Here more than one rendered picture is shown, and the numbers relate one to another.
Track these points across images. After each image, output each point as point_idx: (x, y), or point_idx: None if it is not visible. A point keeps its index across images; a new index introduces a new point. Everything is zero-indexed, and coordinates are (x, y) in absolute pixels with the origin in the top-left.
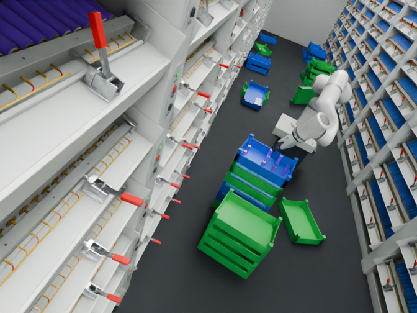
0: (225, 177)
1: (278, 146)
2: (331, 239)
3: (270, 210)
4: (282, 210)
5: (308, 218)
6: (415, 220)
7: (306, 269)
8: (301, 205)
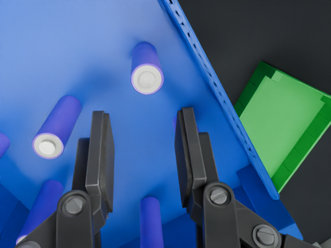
0: None
1: (181, 151)
2: (304, 191)
3: (219, 71)
4: (247, 92)
5: (304, 137)
6: None
7: None
8: (326, 99)
